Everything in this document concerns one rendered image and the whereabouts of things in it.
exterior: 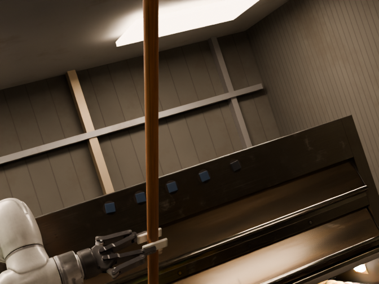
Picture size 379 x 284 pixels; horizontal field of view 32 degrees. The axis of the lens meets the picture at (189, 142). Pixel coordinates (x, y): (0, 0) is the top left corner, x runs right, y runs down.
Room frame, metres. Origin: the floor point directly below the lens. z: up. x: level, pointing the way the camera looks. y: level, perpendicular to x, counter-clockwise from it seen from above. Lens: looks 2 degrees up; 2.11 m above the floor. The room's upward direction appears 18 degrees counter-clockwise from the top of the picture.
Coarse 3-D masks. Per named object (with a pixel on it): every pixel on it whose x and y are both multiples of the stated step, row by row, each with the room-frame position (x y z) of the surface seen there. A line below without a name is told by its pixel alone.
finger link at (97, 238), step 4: (120, 232) 1.75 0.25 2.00; (124, 232) 1.75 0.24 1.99; (128, 232) 1.75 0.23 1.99; (96, 236) 1.73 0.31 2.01; (100, 236) 1.73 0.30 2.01; (104, 236) 1.73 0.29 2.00; (108, 236) 1.73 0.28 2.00; (112, 236) 1.73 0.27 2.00; (116, 236) 1.73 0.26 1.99; (120, 236) 1.74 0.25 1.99; (124, 236) 1.76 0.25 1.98; (96, 240) 1.73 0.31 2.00; (104, 240) 1.73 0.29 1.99; (108, 240) 1.73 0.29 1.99; (112, 240) 1.74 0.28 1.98; (116, 240) 1.75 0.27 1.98; (104, 244) 1.74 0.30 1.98; (108, 244) 1.74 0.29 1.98
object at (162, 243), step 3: (159, 240) 1.73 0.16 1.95; (162, 240) 1.73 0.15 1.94; (165, 240) 1.73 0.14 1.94; (150, 243) 1.72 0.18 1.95; (153, 243) 1.72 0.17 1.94; (156, 243) 1.72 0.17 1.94; (159, 243) 1.73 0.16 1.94; (162, 243) 1.74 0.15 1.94; (165, 243) 1.74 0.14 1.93; (144, 246) 1.71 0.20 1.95; (147, 246) 1.71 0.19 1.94; (150, 246) 1.72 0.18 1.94; (156, 246) 1.73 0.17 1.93; (159, 246) 1.74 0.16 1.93; (162, 246) 1.74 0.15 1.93; (165, 246) 1.75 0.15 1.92; (156, 249) 1.74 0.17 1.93
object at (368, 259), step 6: (378, 252) 3.22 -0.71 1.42; (366, 258) 3.19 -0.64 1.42; (372, 258) 3.20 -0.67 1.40; (354, 264) 3.16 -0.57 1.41; (360, 264) 3.17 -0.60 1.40; (336, 270) 3.13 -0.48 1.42; (342, 270) 3.14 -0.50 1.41; (324, 276) 3.11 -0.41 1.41; (330, 276) 3.12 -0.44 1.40; (306, 282) 3.08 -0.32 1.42; (312, 282) 3.08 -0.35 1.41; (318, 282) 3.09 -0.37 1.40
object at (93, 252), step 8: (88, 248) 1.68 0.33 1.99; (96, 248) 1.70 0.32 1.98; (80, 256) 1.65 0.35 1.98; (88, 256) 1.65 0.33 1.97; (96, 256) 1.69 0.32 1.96; (88, 264) 1.65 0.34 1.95; (96, 264) 1.66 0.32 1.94; (104, 264) 1.67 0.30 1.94; (112, 264) 1.68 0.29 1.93; (88, 272) 1.65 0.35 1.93; (96, 272) 1.66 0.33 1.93; (104, 272) 1.67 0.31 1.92
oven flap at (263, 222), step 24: (336, 168) 3.38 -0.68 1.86; (264, 192) 3.24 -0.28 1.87; (288, 192) 3.27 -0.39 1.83; (312, 192) 3.30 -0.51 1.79; (336, 192) 3.32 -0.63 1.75; (360, 192) 3.35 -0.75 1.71; (192, 216) 3.11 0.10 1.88; (216, 216) 3.14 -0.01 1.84; (240, 216) 3.16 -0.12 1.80; (264, 216) 3.19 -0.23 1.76; (288, 216) 3.19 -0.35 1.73; (168, 240) 3.04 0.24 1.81; (192, 240) 3.06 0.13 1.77; (216, 240) 3.09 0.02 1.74; (144, 264) 2.97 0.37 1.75; (168, 264) 2.98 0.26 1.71
